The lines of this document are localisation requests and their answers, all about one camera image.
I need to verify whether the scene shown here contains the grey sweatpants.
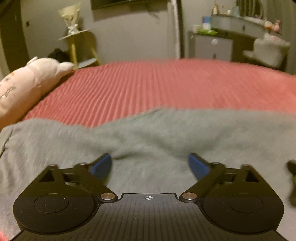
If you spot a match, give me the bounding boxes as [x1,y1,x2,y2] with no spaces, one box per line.
[1,109,295,240]

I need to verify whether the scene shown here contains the pink ribbed bedspread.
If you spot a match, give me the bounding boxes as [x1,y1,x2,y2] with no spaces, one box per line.
[25,59,295,128]

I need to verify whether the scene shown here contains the pink plush pillow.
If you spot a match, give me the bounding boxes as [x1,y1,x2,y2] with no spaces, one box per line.
[1,57,74,129]

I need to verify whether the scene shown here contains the grey plush vanity chair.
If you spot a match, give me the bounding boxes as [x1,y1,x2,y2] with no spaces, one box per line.
[242,33,291,70]

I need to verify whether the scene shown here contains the yellow side table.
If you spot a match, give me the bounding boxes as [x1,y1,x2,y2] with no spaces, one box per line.
[58,29,101,70]

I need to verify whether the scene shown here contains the black bag on floor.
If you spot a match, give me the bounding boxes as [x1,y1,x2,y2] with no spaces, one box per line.
[47,48,71,63]

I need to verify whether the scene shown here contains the grey bedside cabinet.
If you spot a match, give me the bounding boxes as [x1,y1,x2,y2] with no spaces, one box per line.
[188,32,233,62]

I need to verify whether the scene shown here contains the pink toy on desk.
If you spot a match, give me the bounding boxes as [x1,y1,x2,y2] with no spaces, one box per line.
[271,19,281,33]

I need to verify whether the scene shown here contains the green cloth on cabinet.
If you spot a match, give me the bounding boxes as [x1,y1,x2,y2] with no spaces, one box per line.
[197,29,218,36]

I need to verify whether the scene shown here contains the grey vanity desk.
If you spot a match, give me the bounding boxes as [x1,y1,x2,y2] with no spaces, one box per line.
[211,15,266,62]

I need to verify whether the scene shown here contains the white tub on cabinet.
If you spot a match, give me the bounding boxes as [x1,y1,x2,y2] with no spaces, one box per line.
[202,16,212,31]

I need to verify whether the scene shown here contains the wrapped flower bouquet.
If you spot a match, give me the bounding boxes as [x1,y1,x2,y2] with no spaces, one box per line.
[58,2,81,35]

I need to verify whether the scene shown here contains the round vanity mirror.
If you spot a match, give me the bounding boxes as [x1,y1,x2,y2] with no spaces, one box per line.
[236,0,264,19]

